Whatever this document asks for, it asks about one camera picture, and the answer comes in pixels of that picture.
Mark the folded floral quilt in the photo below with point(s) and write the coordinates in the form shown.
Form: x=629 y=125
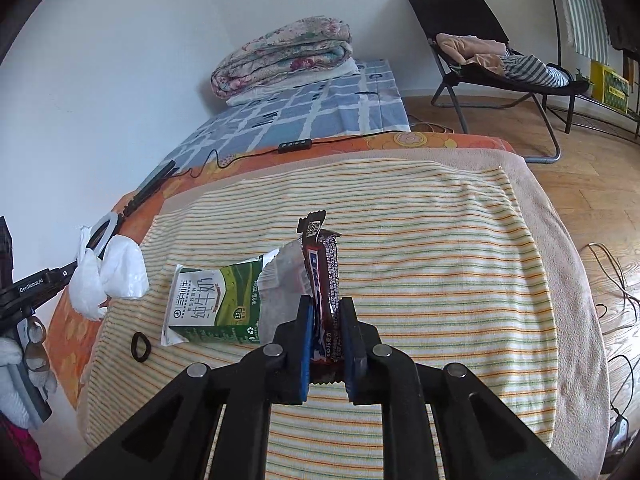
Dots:
x=308 y=45

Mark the striped garment on chair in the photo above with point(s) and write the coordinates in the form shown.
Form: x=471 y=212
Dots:
x=528 y=69

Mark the black folding chair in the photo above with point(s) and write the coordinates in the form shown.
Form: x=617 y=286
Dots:
x=475 y=18

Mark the dark hanging clothes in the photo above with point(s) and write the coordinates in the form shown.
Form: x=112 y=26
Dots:
x=622 y=17

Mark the green white milk carton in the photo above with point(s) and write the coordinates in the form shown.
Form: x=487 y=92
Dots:
x=205 y=305

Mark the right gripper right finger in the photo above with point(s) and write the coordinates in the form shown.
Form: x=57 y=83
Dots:
x=438 y=422

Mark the beige blanket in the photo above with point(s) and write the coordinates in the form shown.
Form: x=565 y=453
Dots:
x=581 y=404

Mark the striped yellow towel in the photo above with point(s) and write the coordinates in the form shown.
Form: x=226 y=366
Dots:
x=439 y=260

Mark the black ring light stand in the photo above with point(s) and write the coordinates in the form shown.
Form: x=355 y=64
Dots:
x=149 y=188

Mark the brown chocolate bar wrapper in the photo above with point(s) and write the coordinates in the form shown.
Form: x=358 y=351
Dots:
x=319 y=249

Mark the yellow crate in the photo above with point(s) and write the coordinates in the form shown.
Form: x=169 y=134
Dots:
x=608 y=87

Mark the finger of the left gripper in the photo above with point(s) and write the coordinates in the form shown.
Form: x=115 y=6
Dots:
x=24 y=297

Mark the white plastic bag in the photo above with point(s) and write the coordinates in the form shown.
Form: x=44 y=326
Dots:
x=120 y=274

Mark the white gloved left hand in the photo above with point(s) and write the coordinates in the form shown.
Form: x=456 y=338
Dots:
x=27 y=380

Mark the beige cloth on chair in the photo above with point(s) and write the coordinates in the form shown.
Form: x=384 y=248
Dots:
x=466 y=50

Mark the orange floral bed sheet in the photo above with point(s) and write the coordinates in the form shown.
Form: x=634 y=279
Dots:
x=71 y=336

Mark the blue checkered bed sheet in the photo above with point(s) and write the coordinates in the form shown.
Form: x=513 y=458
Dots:
x=364 y=103

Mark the white ring light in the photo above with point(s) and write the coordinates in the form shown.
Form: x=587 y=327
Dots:
x=102 y=232

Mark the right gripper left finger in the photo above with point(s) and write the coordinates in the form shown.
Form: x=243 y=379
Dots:
x=210 y=422

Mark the black drying rack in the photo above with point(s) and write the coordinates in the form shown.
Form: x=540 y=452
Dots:
x=563 y=41

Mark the green striped hanging towel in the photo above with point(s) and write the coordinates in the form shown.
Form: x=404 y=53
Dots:
x=587 y=29

